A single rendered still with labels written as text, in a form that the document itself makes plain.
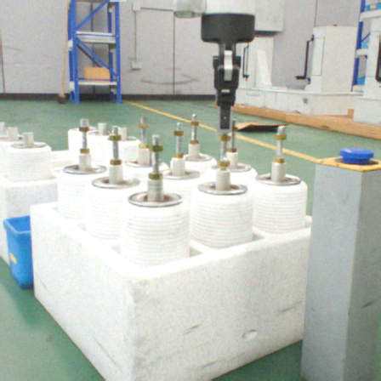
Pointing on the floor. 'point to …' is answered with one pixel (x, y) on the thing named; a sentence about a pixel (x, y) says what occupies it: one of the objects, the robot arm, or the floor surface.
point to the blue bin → (20, 250)
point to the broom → (64, 62)
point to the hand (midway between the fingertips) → (224, 119)
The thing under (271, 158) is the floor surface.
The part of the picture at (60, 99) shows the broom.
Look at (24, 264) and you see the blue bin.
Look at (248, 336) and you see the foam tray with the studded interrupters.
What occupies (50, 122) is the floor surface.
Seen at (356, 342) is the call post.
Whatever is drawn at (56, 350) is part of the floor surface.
